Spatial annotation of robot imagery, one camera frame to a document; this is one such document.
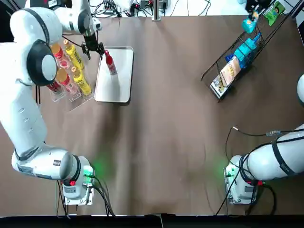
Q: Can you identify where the red cola bottle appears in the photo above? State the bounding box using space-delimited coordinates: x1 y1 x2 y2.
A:
46 80 64 94
104 49 119 76

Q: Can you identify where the silver aluminium post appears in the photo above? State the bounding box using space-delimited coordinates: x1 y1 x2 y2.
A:
152 0 162 22

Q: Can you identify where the clear acrylic shelf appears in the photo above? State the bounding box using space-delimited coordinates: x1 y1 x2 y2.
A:
46 40 96 112

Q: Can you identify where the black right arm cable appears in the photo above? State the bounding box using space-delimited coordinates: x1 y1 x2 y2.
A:
225 125 281 171

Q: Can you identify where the teal chips packet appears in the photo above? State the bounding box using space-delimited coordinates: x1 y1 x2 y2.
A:
241 10 260 34
246 33 264 52
234 46 253 70

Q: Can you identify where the orange tea bottle pink label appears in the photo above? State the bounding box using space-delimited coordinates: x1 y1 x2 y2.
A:
50 43 72 72
56 68 80 95

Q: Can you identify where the black wire basket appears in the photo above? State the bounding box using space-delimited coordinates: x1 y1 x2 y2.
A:
200 9 299 103

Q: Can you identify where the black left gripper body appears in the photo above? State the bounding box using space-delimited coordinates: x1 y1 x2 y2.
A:
82 30 99 49

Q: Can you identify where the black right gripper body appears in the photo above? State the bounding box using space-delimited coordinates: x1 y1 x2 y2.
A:
246 0 271 14

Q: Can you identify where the black base cable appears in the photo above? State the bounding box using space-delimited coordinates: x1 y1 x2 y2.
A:
215 184 277 216
91 174 116 217

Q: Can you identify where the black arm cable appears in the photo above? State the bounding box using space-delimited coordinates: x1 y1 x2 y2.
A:
225 125 281 171
61 34 84 48

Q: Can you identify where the black right base cable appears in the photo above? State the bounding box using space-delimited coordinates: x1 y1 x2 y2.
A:
215 184 277 216

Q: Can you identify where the white rectangular tray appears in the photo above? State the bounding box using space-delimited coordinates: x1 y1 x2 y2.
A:
94 46 135 105

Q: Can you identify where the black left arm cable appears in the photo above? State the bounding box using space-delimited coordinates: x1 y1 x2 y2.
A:
61 34 84 48

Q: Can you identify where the green chips packet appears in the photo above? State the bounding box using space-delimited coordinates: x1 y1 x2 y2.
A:
262 1 286 27

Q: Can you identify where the yellow label tea bottle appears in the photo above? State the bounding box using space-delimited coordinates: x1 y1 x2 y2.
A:
71 66 93 96
63 39 85 71

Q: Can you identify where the black left base cable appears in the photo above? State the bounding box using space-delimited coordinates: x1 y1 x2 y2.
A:
91 174 116 217

